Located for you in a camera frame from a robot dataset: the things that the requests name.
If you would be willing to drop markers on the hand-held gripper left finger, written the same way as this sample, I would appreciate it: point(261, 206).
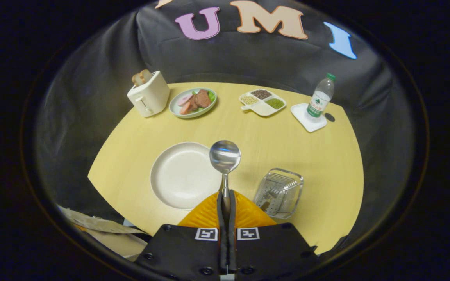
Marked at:
point(221, 218)

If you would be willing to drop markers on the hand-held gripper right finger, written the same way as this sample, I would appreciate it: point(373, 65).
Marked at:
point(233, 242)

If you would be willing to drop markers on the metal fork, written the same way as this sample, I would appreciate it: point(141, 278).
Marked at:
point(274, 193)

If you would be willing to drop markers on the metal spoon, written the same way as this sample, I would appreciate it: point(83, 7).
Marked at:
point(225, 156)

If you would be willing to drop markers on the large white plate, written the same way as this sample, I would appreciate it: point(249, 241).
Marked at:
point(182, 175)

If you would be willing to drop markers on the clear plastic container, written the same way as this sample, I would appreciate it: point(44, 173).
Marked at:
point(291, 179)

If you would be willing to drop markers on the green plate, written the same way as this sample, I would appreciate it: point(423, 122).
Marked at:
point(178, 113)

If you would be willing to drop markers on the pink sausage slice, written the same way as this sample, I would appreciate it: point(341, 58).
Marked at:
point(186, 109)
point(184, 99)

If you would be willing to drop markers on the white divided dish with grains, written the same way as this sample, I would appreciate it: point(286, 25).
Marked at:
point(263, 108)

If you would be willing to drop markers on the brown meat slice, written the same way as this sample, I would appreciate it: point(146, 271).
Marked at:
point(202, 98)

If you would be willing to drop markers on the green lettuce leaf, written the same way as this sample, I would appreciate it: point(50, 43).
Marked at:
point(211, 96)

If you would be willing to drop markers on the crumpled brown paper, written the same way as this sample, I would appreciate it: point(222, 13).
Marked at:
point(92, 222)

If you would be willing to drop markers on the white square coaster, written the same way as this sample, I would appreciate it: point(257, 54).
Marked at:
point(301, 115)

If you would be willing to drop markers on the white toaster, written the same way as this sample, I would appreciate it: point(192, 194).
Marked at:
point(150, 97)

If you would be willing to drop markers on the small black round disc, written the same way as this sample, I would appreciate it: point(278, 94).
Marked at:
point(329, 117)

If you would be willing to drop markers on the clear water bottle green cap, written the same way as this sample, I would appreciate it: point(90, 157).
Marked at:
point(320, 95)

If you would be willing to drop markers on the toast slice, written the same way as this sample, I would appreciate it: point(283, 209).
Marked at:
point(136, 79)
point(146, 76)

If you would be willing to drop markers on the black backdrop cloth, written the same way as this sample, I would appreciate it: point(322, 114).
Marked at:
point(248, 58)

